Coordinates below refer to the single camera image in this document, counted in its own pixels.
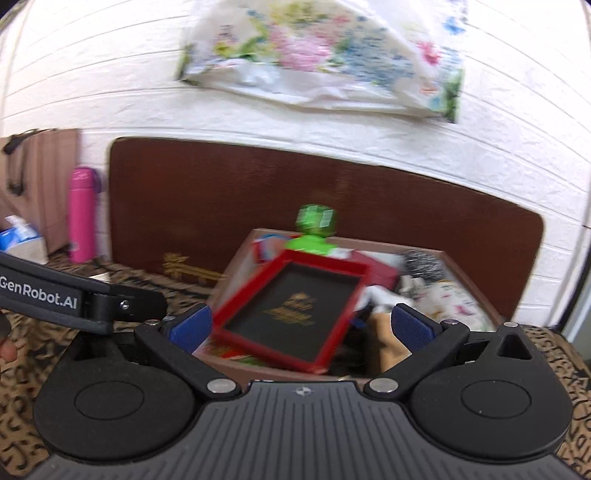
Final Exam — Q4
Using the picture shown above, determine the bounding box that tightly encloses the brown cardboard box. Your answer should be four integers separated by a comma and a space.
205, 228, 507, 380

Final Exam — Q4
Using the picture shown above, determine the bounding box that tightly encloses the dark red box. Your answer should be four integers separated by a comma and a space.
351, 249, 401, 290

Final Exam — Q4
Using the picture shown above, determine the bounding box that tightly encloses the steel wool scourer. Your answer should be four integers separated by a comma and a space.
401, 248, 447, 281

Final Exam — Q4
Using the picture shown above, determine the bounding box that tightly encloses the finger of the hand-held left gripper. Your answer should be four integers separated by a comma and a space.
88, 280, 168, 336

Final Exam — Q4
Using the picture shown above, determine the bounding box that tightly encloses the red shallow tray box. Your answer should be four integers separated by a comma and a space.
209, 248, 370, 375

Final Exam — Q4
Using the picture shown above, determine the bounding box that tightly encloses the pink thermos bottle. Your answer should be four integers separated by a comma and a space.
69, 165, 102, 264

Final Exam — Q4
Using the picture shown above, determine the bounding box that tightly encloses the letter printed brown cloth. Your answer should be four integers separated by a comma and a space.
0, 255, 591, 480

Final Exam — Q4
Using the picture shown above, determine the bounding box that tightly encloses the white patterned pouch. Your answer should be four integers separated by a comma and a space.
410, 278, 491, 332

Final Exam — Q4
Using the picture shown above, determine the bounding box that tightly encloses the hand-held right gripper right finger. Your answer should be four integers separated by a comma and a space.
363, 303, 544, 402

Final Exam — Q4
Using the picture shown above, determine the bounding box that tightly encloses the tan paper shopping bag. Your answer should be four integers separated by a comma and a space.
0, 128, 82, 256

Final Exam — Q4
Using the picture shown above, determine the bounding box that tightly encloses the dark brown wooden board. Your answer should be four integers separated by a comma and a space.
108, 137, 546, 320

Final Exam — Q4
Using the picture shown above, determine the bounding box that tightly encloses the blue white tissue pack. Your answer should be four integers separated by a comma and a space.
0, 214, 49, 265

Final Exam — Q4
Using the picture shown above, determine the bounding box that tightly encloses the person's left hand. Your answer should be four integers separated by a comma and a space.
0, 310, 19, 364

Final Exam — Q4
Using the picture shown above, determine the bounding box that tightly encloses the floral plastic bag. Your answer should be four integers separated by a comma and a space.
174, 0, 465, 125

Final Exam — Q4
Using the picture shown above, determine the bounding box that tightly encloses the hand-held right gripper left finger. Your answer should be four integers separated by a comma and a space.
60, 303, 242, 402

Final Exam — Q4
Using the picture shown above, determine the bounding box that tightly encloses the green plastic dispenser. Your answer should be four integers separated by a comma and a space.
283, 204, 341, 257

